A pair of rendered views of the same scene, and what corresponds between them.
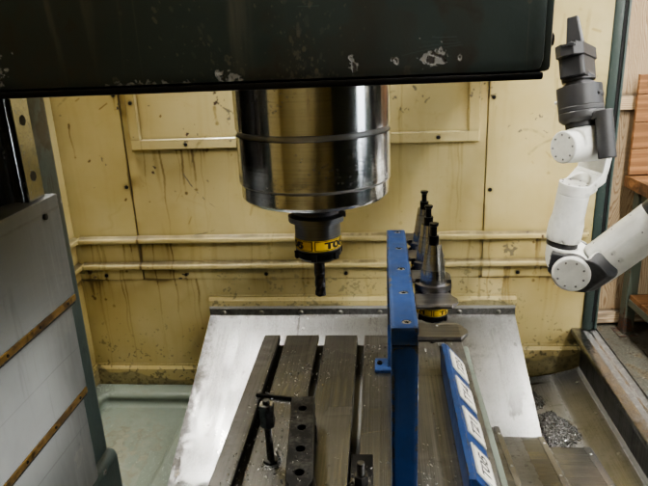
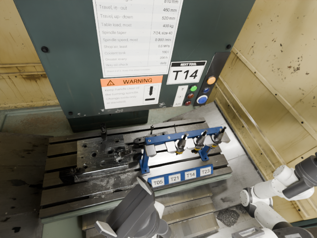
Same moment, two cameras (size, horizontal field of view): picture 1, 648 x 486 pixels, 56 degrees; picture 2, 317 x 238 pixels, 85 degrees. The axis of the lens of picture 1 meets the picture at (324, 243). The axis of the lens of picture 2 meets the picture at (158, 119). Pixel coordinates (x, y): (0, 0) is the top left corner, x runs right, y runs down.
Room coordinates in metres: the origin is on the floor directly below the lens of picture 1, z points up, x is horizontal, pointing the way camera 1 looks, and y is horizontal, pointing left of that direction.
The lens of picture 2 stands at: (0.59, -0.54, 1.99)
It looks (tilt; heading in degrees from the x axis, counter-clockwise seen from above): 50 degrees down; 60
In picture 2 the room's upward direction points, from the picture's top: 12 degrees clockwise
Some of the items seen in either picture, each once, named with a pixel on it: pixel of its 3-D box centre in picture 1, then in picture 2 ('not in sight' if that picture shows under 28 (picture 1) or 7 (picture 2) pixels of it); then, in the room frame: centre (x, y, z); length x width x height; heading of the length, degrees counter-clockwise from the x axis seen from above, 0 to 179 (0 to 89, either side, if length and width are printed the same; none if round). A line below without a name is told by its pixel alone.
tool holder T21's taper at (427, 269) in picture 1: (433, 262); (182, 140); (0.96, -0.18, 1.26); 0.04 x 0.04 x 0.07
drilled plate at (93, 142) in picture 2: not in sight; (102, 154); (0.56, 0.02, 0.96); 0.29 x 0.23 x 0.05; 174
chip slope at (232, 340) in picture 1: (356, 414); (196, 151); (1.29, -0.06, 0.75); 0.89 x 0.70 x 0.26; 84
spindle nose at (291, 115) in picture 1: (312, 138); not in sight; (0.64, 0.01, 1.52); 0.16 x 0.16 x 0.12
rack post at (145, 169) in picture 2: (404, 428); (145, 156); (0.80, -0.11, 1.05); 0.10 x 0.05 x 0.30; 84
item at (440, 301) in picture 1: (436, 301); (171, 147); (0.91, -0.18, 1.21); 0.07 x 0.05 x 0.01; 84
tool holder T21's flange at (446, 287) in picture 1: (433, 287); (180, 145); (0.96, -0.18, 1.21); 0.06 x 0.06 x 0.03
